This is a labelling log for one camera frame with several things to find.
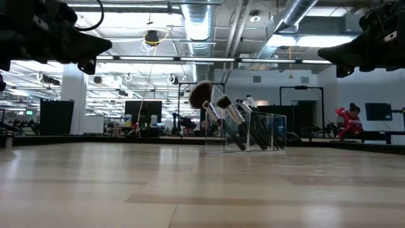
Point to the person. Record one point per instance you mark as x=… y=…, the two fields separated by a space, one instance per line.
x=352 y=120

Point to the large fluffy powder brush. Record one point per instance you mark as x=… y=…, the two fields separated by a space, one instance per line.
x=200 y=93

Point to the black aluminium rig frame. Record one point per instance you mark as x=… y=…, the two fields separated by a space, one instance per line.
x=63 y=140

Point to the black partition panel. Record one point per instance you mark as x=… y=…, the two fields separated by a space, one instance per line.
x=57 y=117

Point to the small grey cylinder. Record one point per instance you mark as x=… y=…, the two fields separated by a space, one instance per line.
x=9 y=141

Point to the black wall monitor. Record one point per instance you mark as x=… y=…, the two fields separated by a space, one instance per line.
x=378 y=111

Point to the thin black makeup brush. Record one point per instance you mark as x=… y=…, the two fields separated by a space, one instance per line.
x=265 y=133
x=251 y=100

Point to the white bottle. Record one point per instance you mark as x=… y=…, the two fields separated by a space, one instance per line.
x=153 y=121
x=128 y=121

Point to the slim black silver-ferrule brush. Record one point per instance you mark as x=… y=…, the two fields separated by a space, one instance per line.
x=239 y=102

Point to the black desk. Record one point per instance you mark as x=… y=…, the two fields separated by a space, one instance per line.
x=376 y=133

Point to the black display panel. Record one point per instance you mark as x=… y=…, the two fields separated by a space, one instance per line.
x=152 y=109

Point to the pink desk lamp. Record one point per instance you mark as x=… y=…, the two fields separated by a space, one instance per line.
x=340 y=111

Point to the round ceiling fixture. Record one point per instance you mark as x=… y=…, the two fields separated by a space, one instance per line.
x=254 y=17

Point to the grey square wall vent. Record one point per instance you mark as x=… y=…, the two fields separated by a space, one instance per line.
x=304 y=79
x=257 y=79

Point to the white building column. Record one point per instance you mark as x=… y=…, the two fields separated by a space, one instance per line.
x=74 y=104

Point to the clear acrylic brush organizer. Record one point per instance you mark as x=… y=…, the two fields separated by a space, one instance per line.
x=273 y=126

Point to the medium round-head makeup brush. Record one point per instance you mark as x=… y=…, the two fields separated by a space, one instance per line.
x=235 y=114

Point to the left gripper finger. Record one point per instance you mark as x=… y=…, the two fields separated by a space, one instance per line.
x=88 y=67
x=82 y=46

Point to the long LED strip light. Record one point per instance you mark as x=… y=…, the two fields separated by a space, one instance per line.
x=205 y=59

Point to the black background robot arm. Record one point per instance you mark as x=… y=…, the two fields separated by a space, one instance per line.
x=186 y=122

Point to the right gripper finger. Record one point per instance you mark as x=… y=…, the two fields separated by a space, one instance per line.
x=348 y=52
x=344 y=71

